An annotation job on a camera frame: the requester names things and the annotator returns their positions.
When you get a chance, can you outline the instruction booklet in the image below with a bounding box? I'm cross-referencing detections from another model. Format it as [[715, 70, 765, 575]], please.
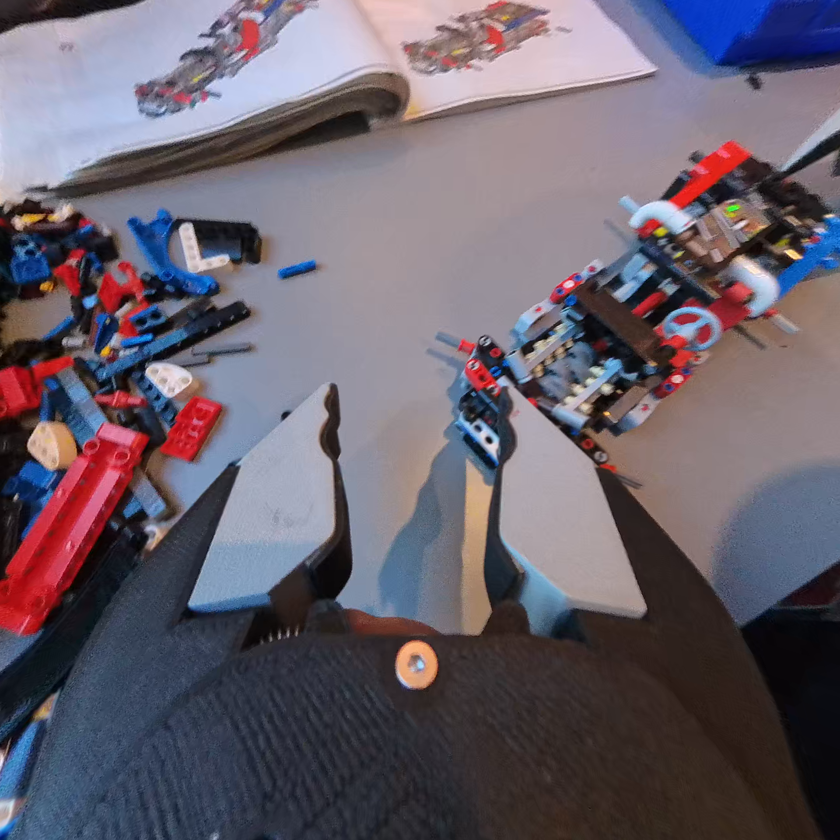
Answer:
[[0, 0, 658, 198]]

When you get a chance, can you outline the toy brick car model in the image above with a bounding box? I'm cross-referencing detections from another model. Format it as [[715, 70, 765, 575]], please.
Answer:
[[435, 140, 840, 475]]

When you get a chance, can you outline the grey desk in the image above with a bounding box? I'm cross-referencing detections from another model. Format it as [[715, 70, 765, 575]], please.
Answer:
[[0, 56, 840, 677]]

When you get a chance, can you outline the pile of loose toy bricks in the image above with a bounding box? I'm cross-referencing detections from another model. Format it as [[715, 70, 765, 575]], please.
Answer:
[[0, 200, 263, 834]]

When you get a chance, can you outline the blue storage bin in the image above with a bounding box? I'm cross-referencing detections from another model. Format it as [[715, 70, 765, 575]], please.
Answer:
[[661, 0, 840, 67]]

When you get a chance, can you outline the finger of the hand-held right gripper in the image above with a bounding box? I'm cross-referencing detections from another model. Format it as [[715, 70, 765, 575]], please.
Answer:
[[780, 108, 840, 179]]

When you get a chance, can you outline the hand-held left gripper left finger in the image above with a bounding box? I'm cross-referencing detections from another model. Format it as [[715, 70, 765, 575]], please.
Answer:
[[187, 382, 353, 614]]

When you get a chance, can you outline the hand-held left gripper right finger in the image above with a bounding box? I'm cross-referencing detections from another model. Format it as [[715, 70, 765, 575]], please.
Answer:
[[484, 386, 648, 636]]

